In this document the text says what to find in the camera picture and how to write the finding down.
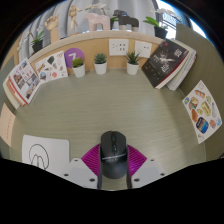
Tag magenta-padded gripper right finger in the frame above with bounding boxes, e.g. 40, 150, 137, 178
125, 143, 167, 190

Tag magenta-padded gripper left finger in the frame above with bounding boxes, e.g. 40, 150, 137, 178
62, 143, 103, 190

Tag dark grey computer mouse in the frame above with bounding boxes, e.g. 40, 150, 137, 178
99, 130, 130, 180

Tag food sticker sheet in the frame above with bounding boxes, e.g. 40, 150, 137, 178
181, 79, 223, 145

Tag pale pink paper card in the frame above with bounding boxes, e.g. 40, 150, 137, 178
0, 102, 17, 148

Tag small plant in white pot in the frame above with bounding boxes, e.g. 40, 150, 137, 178
71, 57, 86, 79
93, 52, 108, 76
125, 51, 141, 76

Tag white books stack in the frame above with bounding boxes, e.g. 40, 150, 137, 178
166, 39, 198, 92

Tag white and brown books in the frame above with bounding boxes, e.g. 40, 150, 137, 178
2, 76, 21, 110

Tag red-spined photo magazine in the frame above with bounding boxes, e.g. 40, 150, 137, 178
7, 58, 42, 105

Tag black cover book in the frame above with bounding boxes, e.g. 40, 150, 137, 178
141, 39, 190, 90

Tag white assorted sticker sheet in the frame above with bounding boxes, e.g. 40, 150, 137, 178
34, 50, 69, 83

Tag purple round number sign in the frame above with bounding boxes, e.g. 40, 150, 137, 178
63, 47, 86, 69

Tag light wood desk backboard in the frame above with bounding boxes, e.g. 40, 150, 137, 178
28, 29, 166, 79

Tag white orchid in black pot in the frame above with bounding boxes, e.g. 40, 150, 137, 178
18, 30, 45, 54
143, 7, 178, 40

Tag wooden hand model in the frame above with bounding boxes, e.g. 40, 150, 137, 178
44, 13, 61, 44

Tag dark horse figurine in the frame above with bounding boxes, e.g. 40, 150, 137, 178
112, 9, 140, 33

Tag pink horse figurine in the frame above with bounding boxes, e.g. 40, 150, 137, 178
83, 12, 111, 33

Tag wooden artist mannequin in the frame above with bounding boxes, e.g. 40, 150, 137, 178
68, 4, 83, 34

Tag grey curtain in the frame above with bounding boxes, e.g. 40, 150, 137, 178
18, 0, 161, 51

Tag white orchid plant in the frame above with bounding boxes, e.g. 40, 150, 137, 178
84, 2, 119, 31

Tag white wall socket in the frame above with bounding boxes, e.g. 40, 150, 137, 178
134, 40, 153, 59
108, 38, 130, 57

